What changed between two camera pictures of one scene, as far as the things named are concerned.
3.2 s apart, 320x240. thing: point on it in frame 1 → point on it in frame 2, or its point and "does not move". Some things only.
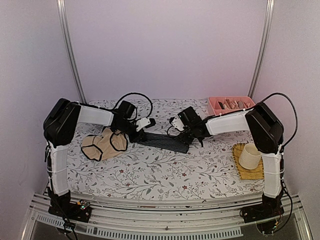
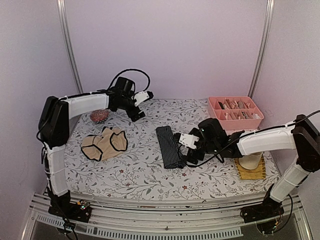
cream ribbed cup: (250, 157) does not move
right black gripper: (187, 140) → (191, 154)
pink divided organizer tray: (219, 105) does not move
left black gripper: (134, 139) → (132, 114)
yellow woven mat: (256, 173) does not move
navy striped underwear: (164, 141) → (171, 154)
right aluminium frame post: (267, 21) does not move
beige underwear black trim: (104, 145) does not move
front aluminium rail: (178, 221) does not move
